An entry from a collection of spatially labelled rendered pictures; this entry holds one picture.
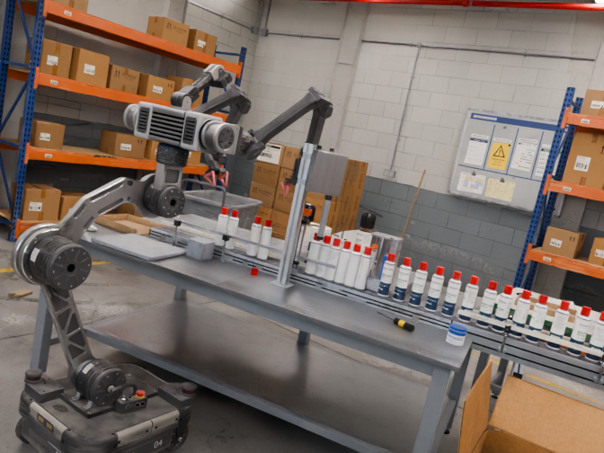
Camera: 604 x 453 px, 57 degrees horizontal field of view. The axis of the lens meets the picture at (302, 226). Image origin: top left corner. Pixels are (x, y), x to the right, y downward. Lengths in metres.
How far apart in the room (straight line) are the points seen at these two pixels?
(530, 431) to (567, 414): 0.09
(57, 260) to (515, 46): 5.92
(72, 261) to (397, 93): 5.88
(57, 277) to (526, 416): 1.60
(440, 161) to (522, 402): 5.98
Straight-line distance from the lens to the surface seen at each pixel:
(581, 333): 2.52
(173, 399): 2.65
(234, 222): 2.86
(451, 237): 7.06
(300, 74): 8.36
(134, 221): 3.42
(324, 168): 2.51
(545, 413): 1.29
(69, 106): 6.99
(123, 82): 6.44
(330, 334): 2.27
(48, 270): 2.16
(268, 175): 6.51
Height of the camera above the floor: 1.51
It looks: 9 degrees down
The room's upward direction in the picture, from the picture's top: 12 degrees clockwise
